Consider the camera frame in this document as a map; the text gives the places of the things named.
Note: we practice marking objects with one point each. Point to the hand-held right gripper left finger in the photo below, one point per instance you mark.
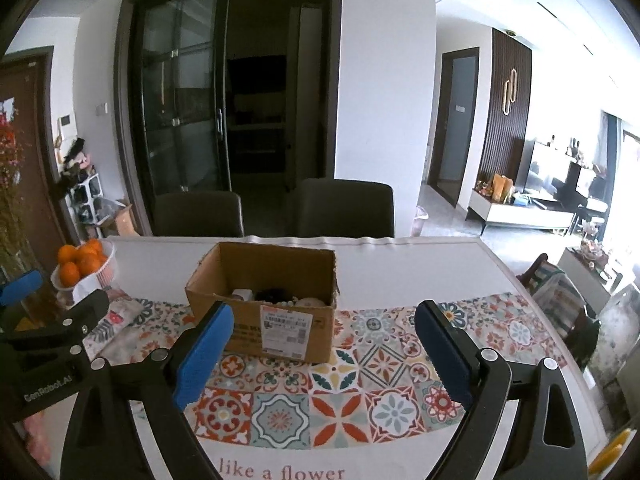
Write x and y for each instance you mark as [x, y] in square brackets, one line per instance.
[205, 355]

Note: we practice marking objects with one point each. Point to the dark grey dining chair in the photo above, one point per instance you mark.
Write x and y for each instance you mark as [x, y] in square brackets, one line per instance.
[345, 207]
[200, 215]

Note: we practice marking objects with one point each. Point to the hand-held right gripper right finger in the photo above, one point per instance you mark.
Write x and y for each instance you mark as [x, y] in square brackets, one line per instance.
[445, 355]

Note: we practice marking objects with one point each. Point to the white low cabinet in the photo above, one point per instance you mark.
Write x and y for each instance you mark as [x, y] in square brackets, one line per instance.
[520, 212]

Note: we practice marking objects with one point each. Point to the gold wall ornament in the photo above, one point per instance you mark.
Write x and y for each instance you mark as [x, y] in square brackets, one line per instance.
[510, 92]

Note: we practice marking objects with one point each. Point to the wall light switch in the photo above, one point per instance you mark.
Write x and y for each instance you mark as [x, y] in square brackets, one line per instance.
[101, 108]

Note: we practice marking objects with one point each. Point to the brown paper bag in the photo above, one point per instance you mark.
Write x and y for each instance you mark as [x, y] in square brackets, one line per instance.
[502, 187]

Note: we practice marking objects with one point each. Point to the yellow oblong object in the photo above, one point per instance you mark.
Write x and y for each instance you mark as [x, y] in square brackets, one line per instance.
[610, 450]

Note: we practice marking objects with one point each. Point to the white waste bin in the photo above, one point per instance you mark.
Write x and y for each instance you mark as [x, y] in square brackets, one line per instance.
[421, 220]

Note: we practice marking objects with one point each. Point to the white plastic fruit basket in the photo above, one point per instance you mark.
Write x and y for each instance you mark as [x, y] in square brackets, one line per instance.
[102, 275]

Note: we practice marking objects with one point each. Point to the white storage shelf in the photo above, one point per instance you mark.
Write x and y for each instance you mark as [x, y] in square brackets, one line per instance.
[87, 205]

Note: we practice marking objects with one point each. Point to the wall intercom panel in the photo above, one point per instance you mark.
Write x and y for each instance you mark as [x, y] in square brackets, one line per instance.
[65, 122]

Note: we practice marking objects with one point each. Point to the vase of dried flower branches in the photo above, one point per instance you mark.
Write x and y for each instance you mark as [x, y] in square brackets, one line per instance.
[10, 200]

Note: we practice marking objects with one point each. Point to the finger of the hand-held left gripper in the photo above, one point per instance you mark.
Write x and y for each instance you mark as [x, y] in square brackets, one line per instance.
[75, 320]
[22, 285]

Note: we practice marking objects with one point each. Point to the chair with patterned cushion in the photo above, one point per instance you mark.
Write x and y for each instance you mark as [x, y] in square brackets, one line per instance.
[560, 295]

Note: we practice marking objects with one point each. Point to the small cardboard box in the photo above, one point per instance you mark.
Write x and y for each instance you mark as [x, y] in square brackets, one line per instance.
[122, 220]

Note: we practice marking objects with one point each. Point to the patterned tile-print table runner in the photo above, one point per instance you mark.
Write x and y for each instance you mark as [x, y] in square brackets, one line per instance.
[350, 375]

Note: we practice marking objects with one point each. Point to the grey interior door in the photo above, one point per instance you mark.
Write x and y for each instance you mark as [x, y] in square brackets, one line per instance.
[455, 125]

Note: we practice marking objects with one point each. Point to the brown cardboard box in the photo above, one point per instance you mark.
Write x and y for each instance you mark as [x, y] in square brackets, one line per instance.
[250, 265]

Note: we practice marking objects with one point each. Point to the orange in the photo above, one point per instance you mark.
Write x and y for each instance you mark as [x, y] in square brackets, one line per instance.
[90, 248]
[66, 253]
[68, 272]
[103, 258]
[89, 264]

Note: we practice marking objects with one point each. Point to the dark slatted wall panel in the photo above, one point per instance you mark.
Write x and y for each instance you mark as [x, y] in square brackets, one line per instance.
[492, 135]

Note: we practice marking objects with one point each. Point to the plush toy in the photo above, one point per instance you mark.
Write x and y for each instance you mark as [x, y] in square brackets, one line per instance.
[77, 160]

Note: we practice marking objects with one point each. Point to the dark framed glass sliding door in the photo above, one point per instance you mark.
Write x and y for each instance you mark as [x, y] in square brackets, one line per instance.
[185, 100]

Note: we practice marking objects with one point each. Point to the brown wooden door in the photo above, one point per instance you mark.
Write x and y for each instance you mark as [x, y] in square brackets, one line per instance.
[35, 150]

